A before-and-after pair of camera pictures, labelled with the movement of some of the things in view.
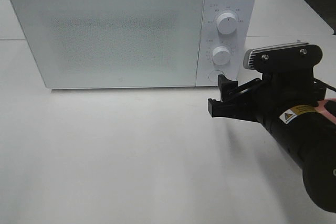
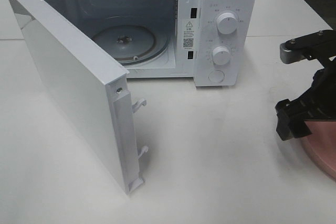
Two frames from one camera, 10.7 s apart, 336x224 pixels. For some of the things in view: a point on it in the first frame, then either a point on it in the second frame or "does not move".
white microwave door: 113,36 to 92,88
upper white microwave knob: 227,23 does not move
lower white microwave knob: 221,55 does not move
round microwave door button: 213,75 does not move
